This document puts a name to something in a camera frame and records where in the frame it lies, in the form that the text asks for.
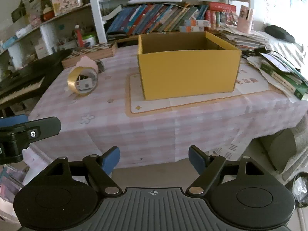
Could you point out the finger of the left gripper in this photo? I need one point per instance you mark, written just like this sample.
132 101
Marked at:
37 130

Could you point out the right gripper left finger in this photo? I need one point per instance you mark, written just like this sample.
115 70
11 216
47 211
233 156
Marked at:
99 169

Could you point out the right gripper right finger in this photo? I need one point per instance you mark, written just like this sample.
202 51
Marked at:
209 168

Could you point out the yellow packing tape roll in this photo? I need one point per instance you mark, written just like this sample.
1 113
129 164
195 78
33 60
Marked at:
79 73

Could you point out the pink plush toy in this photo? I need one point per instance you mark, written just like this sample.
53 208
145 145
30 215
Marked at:
85 61

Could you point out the pink checkered tablecloth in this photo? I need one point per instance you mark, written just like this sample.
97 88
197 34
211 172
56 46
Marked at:
161 131

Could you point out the black piano keyboard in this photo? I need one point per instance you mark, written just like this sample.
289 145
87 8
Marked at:
32 80

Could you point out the small white card box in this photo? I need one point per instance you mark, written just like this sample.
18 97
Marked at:
84 84

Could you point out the wooden chessboard box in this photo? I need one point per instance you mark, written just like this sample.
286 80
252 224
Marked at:
96 52

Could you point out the yellow cardboard box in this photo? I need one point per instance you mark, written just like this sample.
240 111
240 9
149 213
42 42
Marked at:
175 65

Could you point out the orange glue bottle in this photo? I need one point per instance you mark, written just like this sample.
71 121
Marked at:
79 36

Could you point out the white green lidded jar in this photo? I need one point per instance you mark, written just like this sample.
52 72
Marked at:
89 40

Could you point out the green thick book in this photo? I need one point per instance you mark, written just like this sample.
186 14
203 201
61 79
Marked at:
293 84

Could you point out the stack of papers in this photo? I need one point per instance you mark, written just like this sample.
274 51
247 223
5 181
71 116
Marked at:
243 41

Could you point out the black pouch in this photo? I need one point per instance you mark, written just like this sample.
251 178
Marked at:
279 33

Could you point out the pink pen holder box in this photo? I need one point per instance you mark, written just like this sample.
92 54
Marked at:
245 19

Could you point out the row of leaning books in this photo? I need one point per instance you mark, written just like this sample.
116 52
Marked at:
147 18

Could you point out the white bookshelf frame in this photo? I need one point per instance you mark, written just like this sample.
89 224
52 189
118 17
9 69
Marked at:
30 27

